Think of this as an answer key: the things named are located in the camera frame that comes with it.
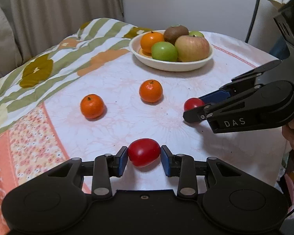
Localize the red cherry tomato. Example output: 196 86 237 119
128 138 160 168
184 98 205 111

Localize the small mandarin orange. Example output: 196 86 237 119
80 94 104 119
139 80 163 103

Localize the red yellow apple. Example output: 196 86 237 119
175 36 210 62

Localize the green apple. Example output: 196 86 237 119
189 31 204 38
151 41 178 62

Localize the brown kiwi with sticker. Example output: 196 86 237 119
163 25 189 45

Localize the pink floral towel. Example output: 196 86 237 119
0 32 288 234

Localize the cream yellow bowl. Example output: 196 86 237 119
129 30 213 72

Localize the large orange left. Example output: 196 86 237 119
140 31 165 54

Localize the green striped floral duvet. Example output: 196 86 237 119
0 18 150 134

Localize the beige curtain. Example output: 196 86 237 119
0 0 124 78

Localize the black cable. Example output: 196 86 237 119
245 0 263 44

